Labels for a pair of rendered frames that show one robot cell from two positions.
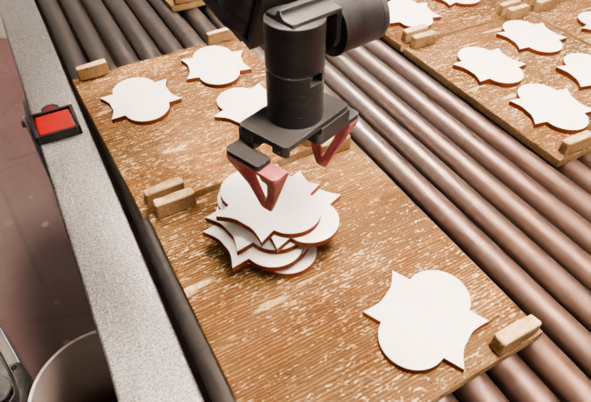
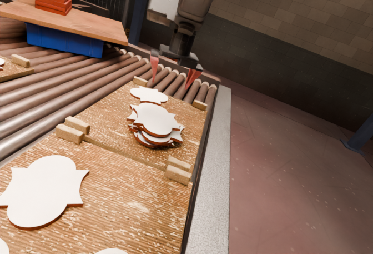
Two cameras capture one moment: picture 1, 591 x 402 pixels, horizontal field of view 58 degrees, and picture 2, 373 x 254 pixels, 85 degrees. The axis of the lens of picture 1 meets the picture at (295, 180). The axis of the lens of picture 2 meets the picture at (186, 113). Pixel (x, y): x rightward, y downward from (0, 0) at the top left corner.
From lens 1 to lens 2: 0.96 m
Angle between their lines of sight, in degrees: 104
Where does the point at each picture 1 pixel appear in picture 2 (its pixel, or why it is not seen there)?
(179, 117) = (95, 239)
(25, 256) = not seen: outside the picture
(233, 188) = (163, 129)
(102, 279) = (221, 179)
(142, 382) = (222, 145)
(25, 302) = not seen: outside the picture
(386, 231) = (122, 105)
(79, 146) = not seen: outside the picture
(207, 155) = (128, 183)
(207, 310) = (196, 135)
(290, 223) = (161, 109)
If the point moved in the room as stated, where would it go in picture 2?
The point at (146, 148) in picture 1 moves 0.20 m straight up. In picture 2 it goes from (153, 227) to (189, 140)
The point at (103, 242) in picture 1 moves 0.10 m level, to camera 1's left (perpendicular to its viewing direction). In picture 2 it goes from (213, 194) to (248, 227)
